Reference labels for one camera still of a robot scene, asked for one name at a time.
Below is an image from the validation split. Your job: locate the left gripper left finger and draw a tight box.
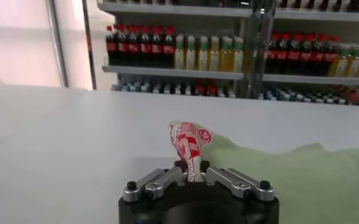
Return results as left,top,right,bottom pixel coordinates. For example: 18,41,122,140
123,159,188,203

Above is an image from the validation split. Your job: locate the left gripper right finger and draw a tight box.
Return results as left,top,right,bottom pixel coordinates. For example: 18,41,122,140
197,159,275,202

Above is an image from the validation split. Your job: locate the light green polo shirt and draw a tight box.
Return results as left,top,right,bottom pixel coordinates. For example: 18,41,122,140
169,121,359,224

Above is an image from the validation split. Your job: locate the grey beverage display shelf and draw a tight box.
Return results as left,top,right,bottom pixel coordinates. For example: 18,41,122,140
96,0,271,100
252,0,359,107

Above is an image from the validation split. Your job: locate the yellow juice bottle green cap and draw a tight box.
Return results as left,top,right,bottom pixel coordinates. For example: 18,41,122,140
334,43,350,77
185,34,197,71
349,44,359,79
221,35,233,72
197,35,210,71
232,36,244,73
174,33,186,70
208,35,221,72

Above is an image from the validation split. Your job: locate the red-capped cola bottle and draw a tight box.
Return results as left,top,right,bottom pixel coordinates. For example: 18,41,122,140
105,24,116,66
266,32,279,74
290,33,302,75
127,25,140,67
325,35,340,77
301,33,315,75
313,33,327,76
163,26,176,68
278,32,291,74
139,26,152,67
116,24,128,66
151,26,164,68

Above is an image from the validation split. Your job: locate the black slanted metal pole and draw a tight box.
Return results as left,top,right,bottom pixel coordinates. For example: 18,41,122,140
81,0,98,91

